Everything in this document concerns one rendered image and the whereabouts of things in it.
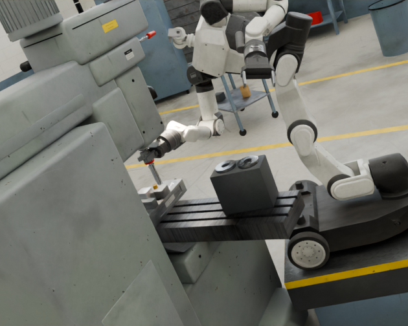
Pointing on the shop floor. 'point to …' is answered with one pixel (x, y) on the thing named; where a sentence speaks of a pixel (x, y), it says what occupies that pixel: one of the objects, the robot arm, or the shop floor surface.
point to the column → (77, 243)
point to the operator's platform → (364, 282)
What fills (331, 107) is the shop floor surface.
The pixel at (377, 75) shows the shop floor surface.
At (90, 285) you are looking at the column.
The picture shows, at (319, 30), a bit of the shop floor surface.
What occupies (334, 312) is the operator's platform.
